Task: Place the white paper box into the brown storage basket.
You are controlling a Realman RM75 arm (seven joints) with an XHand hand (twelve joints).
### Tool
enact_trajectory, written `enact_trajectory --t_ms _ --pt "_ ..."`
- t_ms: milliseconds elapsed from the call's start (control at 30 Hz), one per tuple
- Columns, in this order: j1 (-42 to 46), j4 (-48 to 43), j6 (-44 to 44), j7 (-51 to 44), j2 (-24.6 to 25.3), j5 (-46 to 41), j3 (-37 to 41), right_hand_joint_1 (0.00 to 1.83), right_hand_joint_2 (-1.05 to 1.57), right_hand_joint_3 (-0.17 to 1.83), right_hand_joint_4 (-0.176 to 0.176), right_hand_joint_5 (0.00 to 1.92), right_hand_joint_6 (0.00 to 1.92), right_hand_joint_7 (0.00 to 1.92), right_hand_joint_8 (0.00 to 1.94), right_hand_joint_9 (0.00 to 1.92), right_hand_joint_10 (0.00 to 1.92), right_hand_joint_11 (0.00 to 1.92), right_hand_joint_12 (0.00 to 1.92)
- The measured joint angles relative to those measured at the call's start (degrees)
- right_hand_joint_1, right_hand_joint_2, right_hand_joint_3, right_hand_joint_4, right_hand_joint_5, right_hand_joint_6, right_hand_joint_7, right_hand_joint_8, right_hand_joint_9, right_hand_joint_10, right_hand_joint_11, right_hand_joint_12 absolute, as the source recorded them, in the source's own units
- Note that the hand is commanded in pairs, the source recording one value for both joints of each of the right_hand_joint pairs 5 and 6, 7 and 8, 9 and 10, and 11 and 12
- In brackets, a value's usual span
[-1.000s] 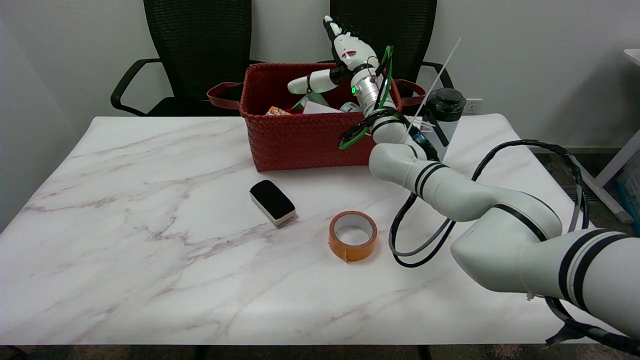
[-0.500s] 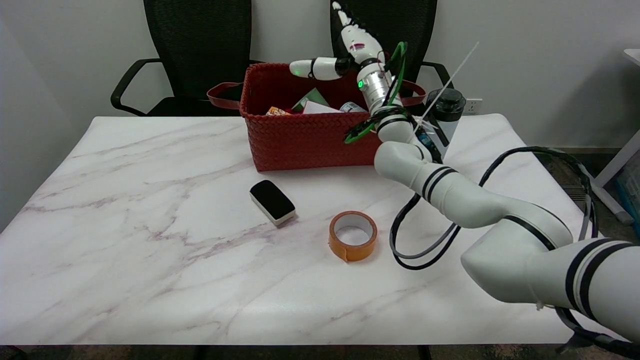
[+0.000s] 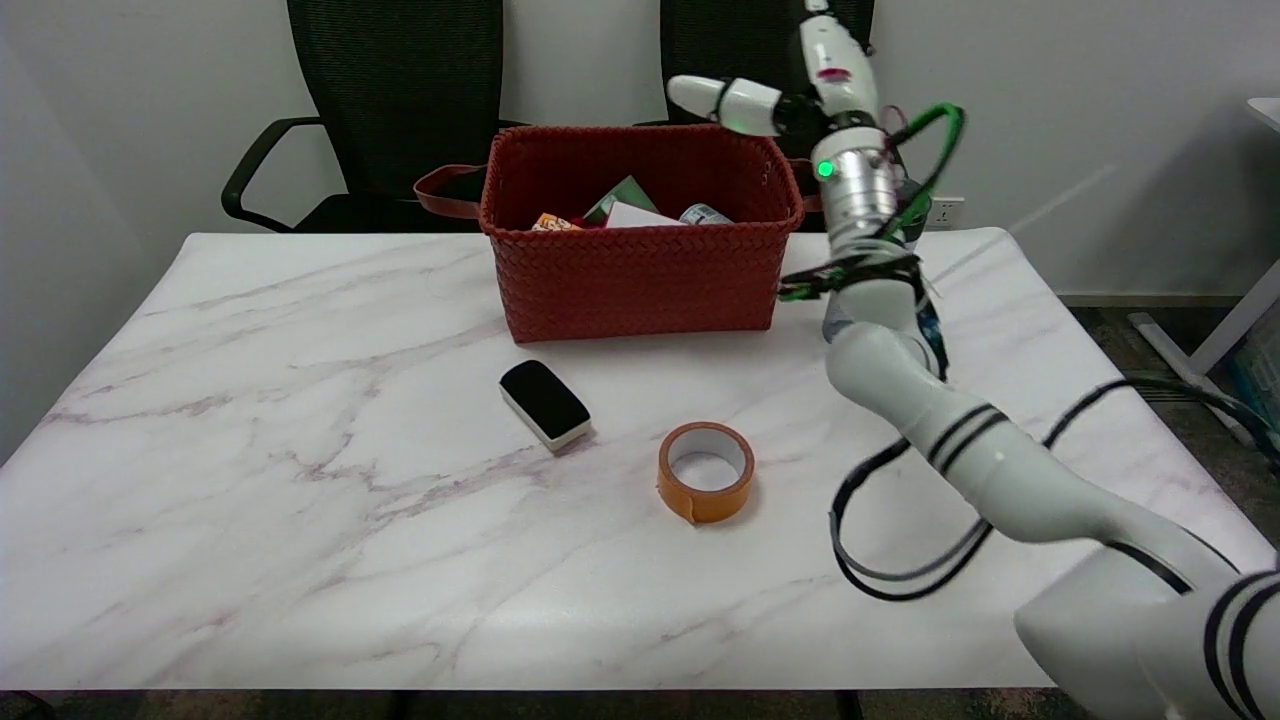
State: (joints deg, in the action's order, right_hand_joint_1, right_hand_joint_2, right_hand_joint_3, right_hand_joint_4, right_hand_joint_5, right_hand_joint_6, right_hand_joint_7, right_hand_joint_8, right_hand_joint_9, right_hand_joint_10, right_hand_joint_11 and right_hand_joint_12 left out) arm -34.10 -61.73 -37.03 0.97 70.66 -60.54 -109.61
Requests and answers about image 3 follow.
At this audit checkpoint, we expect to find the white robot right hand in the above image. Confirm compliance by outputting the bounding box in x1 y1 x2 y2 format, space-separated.
665 0 883 138

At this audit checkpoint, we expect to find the white paper box pink print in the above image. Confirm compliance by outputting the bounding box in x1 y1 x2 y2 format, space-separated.
604 200 687 230

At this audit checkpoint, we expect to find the green carton box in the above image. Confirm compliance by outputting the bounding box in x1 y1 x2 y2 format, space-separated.
583 176 659 227

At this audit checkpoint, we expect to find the red woven basket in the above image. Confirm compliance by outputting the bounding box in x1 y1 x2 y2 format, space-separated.
414 122 853 345

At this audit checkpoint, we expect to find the blue storage crate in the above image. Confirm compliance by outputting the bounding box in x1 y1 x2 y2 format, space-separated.
1229 308 1280 451

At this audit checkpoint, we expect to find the black mesh office chair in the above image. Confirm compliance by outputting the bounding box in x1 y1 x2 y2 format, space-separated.
220 0 527 235
632 0 910 234

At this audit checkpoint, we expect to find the grey translucent water bottle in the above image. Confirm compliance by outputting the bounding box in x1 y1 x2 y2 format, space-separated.
821 176 934 345

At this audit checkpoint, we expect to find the black whiteboard eraser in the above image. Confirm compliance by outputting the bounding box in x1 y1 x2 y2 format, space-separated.
498 359 593 451

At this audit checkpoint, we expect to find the orange tape roll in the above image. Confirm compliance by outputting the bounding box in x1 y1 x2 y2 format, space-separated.
656 421 757 525

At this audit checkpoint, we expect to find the green and black cable bundle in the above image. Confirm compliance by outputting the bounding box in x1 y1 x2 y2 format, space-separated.
777 102 968 304

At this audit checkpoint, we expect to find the thin white cord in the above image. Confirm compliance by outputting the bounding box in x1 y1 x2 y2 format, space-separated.
925 163 1120 286

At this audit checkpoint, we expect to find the black cable loop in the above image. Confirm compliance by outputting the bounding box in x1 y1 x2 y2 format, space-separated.
827 375 1280 604

